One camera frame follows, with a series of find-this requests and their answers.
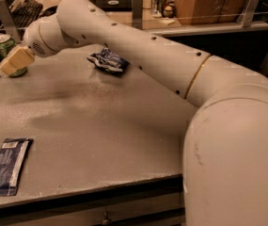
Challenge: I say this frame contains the metal bracket post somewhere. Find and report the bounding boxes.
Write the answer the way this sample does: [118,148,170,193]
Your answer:
[132,0,143,29]
[0,0,22,43]
[241,0,260,27]

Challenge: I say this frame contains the right metal bracket post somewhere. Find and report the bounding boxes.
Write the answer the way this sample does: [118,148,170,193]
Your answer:
[241,0,260,27]

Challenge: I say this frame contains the flat blue snack wrapper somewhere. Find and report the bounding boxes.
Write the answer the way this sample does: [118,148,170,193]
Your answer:
[0,137,33,197]

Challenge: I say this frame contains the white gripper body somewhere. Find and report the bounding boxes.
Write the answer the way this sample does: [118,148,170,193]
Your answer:
[24,14,77,57]

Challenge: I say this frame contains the green soda can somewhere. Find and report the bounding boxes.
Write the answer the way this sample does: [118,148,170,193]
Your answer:
[0,34,27,78]

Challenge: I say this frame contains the black keyboard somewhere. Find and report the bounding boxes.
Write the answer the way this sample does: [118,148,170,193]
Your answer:
[8,0,43,34]

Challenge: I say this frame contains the wooden cabinet box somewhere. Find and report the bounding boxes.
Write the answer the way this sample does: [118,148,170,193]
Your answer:
[175,0,246,25]

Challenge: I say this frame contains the left metal bracket post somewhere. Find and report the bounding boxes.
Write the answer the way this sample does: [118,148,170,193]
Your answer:
[0,0,22,43]

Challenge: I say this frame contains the table drawer front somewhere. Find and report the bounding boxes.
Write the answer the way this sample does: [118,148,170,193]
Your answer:
[0,191,185,226]

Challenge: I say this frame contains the middle metal bracket post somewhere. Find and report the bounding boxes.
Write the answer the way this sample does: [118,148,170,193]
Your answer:
[132,0,143,29]

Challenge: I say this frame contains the blue chip bag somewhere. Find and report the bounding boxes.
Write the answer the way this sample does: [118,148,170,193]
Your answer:
[87,47,129,73]

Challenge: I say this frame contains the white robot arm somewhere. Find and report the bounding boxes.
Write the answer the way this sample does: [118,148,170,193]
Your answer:
[0,0,268,226]

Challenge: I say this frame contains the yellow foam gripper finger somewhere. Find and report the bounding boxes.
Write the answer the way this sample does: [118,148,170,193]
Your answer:
[0,45,35,76]

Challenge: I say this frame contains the black laptop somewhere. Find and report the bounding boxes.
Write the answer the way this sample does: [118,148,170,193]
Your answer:
[89,0,132,11]

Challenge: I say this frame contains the cans on back desk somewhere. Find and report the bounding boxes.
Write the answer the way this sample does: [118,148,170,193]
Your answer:
[150,0,175,18]

